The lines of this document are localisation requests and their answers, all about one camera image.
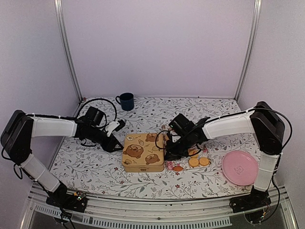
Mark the jam-striped round cookie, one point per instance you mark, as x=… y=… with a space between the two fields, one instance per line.
x=193 y=152

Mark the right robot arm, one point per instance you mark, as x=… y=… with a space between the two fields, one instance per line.
x=260 y=125

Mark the left frame post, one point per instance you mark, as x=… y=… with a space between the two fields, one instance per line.
x=66 y=48

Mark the dark blue mug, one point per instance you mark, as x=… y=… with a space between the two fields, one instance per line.
x=126 y=101

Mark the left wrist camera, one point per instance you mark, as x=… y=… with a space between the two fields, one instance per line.
x=114 y=126

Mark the floral cookie tray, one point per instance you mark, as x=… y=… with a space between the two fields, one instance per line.
x=182 y=164

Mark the pink plate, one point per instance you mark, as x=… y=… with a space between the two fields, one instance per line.
x=240 y=168

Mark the frame post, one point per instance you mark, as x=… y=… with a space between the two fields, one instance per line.
x=66 y=48
x=249 y=49

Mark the tin lid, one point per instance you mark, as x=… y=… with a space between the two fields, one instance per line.
x=144 y=149

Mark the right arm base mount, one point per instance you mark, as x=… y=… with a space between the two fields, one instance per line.
x=249 y=202

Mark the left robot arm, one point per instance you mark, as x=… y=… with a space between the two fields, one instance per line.
x=24 y=133

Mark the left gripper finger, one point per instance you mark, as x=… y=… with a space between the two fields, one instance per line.
x=116 y=149
x=115 y=142

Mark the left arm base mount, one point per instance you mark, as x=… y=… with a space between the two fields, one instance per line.
x=62 y=199

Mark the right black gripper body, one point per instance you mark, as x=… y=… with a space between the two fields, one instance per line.
x=183 y=145

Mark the right frame post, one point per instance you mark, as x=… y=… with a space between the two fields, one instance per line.
x=249 y=49

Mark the floral tablecloth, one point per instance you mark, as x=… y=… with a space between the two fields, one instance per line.
x=92 y=170

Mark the gold cookie tin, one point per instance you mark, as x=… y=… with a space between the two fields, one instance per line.
x=143 y=168

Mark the aluminium front rail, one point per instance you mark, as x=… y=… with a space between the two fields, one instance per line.
x=105 y=212

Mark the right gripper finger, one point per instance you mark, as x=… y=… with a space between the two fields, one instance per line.
x=168 y=139
x=173 y=157

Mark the round waffle cookie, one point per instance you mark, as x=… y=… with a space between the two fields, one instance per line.
x=193 y=162
x=204 y=161

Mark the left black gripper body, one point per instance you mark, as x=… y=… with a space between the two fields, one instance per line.
x=106 y=146

